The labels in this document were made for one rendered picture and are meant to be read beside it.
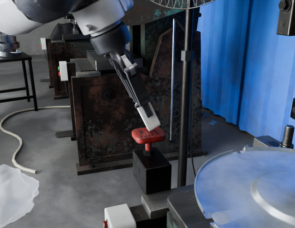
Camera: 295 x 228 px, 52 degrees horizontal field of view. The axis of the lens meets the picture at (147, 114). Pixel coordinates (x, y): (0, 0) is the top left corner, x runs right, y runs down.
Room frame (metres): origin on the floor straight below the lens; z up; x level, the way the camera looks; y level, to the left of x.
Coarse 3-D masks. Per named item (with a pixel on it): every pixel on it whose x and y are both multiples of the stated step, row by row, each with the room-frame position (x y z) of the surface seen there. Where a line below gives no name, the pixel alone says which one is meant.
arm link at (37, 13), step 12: (24, 0) 0.47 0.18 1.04; (36, 0) 0.46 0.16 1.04; (48, 0) 0.46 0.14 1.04; (60, 0) 0.47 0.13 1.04; (72, 0) 0.49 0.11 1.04; (84, 0) 0.54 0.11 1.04; (96, 0) 0.55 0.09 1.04; (24, 12) 0.49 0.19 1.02; (36, 12) 0.48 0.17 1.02; (48, 12) 0.47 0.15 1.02; (60, 12) 0.48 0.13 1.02
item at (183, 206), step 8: (184, 192) 0.37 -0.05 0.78; (192, 192) 0.37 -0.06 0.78; (168, 200) 0.35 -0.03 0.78; (176, 200) 0.35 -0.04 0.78; (184, 200) 0.35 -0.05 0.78; (192, 200) 0.35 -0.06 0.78; (176, 208) 0.33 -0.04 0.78; (184, 208) 0.33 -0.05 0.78; (192, 208) 0.33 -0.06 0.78; (176, 216) 0.32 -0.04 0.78; (184, 216) 0.31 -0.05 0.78; (192, 216) 0.31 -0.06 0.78; (200, 216) 0.31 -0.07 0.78; (184, 224) 0.30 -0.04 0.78; (192, 224) 0.30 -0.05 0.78; (200, 224) 0.30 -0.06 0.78; (208, 224) 0.30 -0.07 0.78
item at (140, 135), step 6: (132, 132) 0.63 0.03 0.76; (138, 132) 0.62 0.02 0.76; (144, 132) 0.62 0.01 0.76; (150, 132) 0.62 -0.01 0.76; (156, 132) 0.62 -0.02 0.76; (162, 132) 0.62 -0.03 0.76; (138, 138) 0.59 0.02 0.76; (144, 138) 0.59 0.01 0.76; (150, 138) 0.60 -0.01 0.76; (156, 138) 0.60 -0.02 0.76; (162, 138) 0.61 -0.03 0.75; (150, 144) 0.62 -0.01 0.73; (150, 150) 0.62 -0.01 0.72
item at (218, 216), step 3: (216, 213) 0.32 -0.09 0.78; (219, 213) 0.32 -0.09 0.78; (222, 213) 0.32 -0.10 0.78; (213, 216) 0.31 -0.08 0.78; (216, 216) 0.31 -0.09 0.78; (219, 216) 0.31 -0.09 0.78; (222, 216) 0.31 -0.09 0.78; (225, 216) 0.31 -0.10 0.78; (216, 219) 0.31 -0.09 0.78; (219, 219) 0.31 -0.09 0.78; (222, 219) 0.31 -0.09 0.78; (225, 219) 0.31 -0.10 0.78; (228, 219) 0.31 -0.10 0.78; (219, 222) 0.30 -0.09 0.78; (222, 222) 0.30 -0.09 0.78; (225, 222) 0.30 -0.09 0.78
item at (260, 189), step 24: (216, 168) 0.43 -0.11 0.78; (240, 168) 0.43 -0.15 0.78; (264, 168) 0.43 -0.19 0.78; (288, 168) 0.43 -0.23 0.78; (216, 192) 0.36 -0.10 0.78; (240, 192) 0.36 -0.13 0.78; (264, 192) 0.35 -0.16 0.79; (288, 192) 0.35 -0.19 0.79; (240, 216) 0.31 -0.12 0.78; (264, 216) 0.31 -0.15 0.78; (288, 216) 0.31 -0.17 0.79
